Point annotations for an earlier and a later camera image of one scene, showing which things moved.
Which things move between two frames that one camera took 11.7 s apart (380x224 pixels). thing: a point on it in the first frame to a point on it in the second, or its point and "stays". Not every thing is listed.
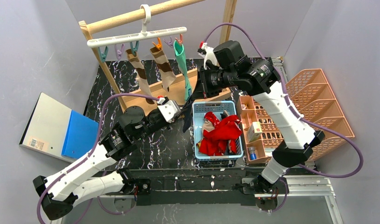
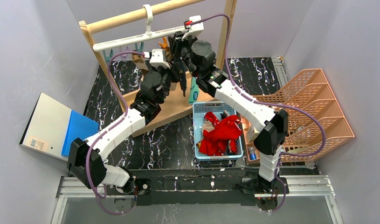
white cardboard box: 254,131 stays
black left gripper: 182,112 to 169,73
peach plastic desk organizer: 312,97 stays
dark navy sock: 188,117 to 179,75
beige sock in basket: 207,126 stays
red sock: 214,141 stays
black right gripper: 201,82 to 183,49
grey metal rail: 278,62 stays
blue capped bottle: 253,155 stays
